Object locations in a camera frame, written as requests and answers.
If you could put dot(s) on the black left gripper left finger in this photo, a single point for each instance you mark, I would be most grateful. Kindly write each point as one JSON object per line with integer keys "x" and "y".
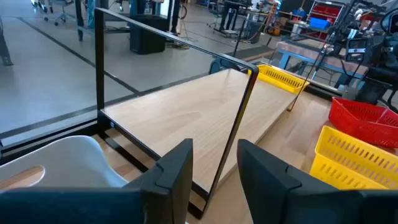
{"x": 168, "y": 186}

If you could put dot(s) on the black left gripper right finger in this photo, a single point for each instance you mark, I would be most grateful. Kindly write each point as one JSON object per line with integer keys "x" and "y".
{"x": 267, "y": 193}

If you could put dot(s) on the yellow slotted plastic basket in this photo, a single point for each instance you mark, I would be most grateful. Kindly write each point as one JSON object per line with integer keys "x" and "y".
{"x": 348, "y": 155}
{"x": 280, "y": 77}

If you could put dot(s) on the white plastic basket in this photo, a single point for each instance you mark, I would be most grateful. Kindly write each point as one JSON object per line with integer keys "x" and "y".
{"x": 77, "y": 161}

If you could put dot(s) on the red slotted plastic basket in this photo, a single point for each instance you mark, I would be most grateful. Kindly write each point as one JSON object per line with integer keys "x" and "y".
{"x": 357, "y": 124}

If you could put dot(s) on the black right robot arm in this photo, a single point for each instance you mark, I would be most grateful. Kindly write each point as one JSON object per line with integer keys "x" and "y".
{"x": 385, "y": 46}

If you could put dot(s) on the blue metal workbench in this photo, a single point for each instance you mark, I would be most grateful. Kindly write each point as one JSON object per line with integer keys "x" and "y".
{"x": 298, "y": 51}

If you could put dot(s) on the black speaker box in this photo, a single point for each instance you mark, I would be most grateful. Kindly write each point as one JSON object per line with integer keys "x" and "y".
{"x": 147, "y": 34}

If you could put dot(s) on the blue storage bin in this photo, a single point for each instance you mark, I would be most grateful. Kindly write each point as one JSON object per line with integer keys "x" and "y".
{"x": 320, "y": 23}

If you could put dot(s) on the rack with red bins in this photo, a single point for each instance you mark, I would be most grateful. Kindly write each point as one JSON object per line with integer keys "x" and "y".
{"x": 326, "y": 9}

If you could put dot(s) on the grey office chair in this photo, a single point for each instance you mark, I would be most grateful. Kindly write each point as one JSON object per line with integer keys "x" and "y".
{"x": 60, "y": 9}

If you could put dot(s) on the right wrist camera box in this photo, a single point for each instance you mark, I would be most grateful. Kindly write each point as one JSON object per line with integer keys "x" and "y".
{"x": 356, "y": 49}

